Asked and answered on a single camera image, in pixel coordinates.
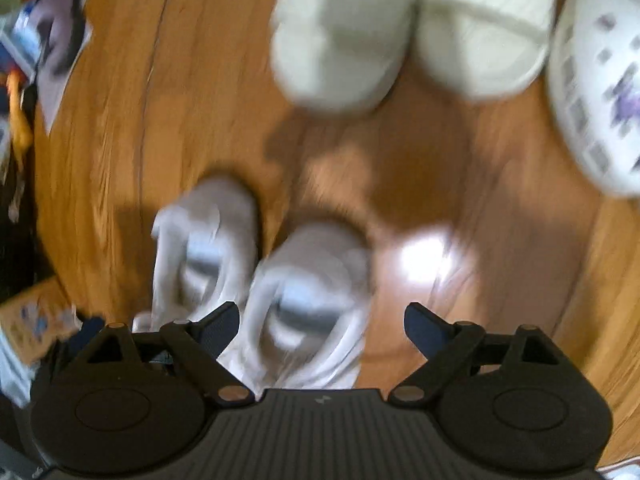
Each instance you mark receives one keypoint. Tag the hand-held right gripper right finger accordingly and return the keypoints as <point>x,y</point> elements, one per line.
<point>422,325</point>

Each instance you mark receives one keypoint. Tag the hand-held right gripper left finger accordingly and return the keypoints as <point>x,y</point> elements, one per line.
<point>222,320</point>

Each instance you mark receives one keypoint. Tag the white clog with purple charms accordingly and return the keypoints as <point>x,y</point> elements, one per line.
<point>590,110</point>

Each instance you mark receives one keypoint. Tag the white slide sandal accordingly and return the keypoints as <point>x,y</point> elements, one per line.
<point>340,50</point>
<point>490,45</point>

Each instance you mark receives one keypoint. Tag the printed cardboard box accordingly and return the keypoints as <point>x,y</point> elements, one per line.
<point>35,315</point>

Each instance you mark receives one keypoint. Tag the white cloth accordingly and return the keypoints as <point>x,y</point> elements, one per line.
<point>12,370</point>

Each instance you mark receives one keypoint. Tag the printed magazine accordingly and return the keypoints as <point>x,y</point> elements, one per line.
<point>60,35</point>

